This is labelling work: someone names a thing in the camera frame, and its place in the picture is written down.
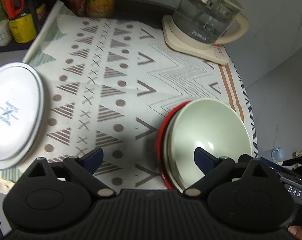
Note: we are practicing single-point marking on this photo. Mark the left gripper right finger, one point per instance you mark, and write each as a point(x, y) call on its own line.
point(215, 170)

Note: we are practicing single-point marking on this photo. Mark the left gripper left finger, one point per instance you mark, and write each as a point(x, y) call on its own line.
point(81, 171)

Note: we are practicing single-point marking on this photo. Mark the pale green ceramic bowl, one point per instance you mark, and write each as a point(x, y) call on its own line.
point(211, 125)

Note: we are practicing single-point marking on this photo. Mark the red bowl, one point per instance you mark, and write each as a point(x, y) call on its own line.
point(159, 146)

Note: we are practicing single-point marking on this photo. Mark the white plate blue mark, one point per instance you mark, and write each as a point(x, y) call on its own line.
point(21, 111)

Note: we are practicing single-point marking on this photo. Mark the person's left hand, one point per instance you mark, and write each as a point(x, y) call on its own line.
point(296, 231)

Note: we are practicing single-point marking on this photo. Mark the patterned tablecloth with fringe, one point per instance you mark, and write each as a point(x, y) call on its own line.
point(110, 84)

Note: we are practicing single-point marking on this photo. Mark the cream kettle base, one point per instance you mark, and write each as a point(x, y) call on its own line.
point(179, 41)

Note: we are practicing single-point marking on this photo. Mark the yellow label jar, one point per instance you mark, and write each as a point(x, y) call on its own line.
point(23, 29)

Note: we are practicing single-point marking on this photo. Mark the white cap small bottle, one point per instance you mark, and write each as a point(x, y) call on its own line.
point(5, 33)

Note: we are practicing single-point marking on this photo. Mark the glass kettle cream handle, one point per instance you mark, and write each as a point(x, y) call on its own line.
point(203, 23)

